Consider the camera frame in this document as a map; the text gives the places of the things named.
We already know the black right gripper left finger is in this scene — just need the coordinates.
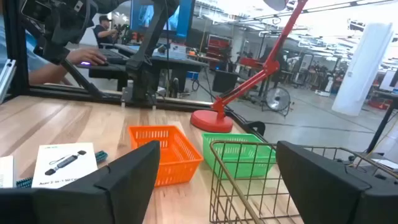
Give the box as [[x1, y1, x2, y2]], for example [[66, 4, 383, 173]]
[[0, 140, 161, 224]]

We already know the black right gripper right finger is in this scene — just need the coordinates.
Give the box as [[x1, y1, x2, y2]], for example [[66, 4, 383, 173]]
[[275, 140, 398, 224]]

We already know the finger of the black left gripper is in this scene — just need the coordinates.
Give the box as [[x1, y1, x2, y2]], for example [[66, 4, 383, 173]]
[[73, 0, 98, 29], [20, 0, 53, 24]]

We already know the teal braided cable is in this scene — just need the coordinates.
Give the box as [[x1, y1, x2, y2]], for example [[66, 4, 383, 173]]
[[15, 150, 109, 189]]

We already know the white card reader box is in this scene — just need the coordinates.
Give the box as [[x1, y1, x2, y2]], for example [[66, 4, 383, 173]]
[[30, 142, 99, 189]]

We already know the white printed box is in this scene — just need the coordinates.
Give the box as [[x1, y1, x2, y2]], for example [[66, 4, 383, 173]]
[[0, 154, 15, 189]]

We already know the person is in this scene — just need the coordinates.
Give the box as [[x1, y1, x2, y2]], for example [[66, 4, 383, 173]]
[[0, 12, 108, 86], [92, 14, 121, 49]]

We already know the black glowing computer mouse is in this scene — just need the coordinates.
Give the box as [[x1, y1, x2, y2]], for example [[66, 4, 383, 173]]
[[77, 60, 109, 68]]

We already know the black keyboard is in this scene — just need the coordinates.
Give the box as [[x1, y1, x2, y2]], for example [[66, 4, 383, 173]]
[[98, 48, 130, 65]]

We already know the black diagonal strut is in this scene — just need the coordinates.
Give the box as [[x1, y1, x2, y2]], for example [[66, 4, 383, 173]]
[[60, 58, 105, 99]]

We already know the silver aluminium extrusion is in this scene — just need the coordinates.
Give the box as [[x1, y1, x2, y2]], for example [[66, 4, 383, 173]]
[[0, 58, 17, 104]]

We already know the black side table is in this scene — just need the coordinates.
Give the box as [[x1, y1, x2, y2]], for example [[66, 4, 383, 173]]
[[365, 90, 398, 155]]

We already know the green plastic basket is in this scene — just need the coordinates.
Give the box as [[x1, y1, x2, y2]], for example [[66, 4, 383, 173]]
[[201, 133, 277, 180]]

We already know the orange plastic basket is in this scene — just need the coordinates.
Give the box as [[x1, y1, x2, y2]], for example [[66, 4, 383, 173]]
[[128, 124, 205, 188]]

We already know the blue-screen monitor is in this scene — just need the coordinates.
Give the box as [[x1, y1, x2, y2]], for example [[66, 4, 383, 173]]
[[129, 0, 196, 40]]

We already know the white carton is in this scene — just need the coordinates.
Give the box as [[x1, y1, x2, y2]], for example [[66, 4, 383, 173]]
[[169, 42, 188, 60]]

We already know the dark grey desk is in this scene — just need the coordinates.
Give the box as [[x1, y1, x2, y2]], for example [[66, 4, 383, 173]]
[[76, 43, 209, 93]]

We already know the metal floor fan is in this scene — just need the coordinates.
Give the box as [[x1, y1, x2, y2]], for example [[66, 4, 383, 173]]
[[261, 86, 293, 118]]

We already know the white column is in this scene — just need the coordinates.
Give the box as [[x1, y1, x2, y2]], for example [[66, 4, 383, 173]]
[[331, 21, 394, 117]]

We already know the white-screen monitor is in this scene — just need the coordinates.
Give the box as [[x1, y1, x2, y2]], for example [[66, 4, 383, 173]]
[[379, 70, 398, 93]]

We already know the red tool cabinet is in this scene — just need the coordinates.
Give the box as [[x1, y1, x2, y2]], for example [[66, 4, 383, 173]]
[[206, 34, 233, 71]]

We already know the red desk lamp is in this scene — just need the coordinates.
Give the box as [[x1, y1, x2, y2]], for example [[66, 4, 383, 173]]
[[190, 0, 309, 134]]

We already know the black floor box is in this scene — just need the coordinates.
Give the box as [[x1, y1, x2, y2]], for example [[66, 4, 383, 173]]
[[212, 70, 239, 93]]

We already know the black aluminium table frame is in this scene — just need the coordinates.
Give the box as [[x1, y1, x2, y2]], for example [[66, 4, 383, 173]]
[[0, 0, 268, 138]]

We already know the bronze wire basket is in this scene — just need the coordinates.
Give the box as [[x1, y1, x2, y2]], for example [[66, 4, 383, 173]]
[[208, 139, 398, 224]]

